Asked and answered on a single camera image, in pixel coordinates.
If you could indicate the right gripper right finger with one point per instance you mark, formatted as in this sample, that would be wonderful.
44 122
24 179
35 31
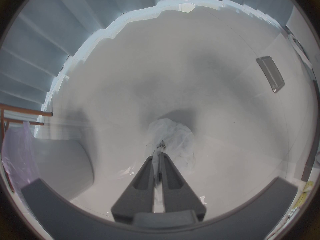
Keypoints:
186 196

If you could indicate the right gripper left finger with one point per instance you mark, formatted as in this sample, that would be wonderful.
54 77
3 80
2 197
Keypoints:
130 199

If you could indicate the white printed wrapper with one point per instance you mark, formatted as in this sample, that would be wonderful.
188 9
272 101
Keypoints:
175 139

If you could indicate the purple plastic bag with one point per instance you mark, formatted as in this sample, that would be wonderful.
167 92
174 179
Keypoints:
17 154

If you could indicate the white trash bin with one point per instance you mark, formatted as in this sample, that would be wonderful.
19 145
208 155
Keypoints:
67 164

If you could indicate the wooden chair white cushions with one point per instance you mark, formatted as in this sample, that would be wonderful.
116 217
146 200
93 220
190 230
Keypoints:
25 109

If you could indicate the white curtain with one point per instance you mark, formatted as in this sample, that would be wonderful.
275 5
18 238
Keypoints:
37 46

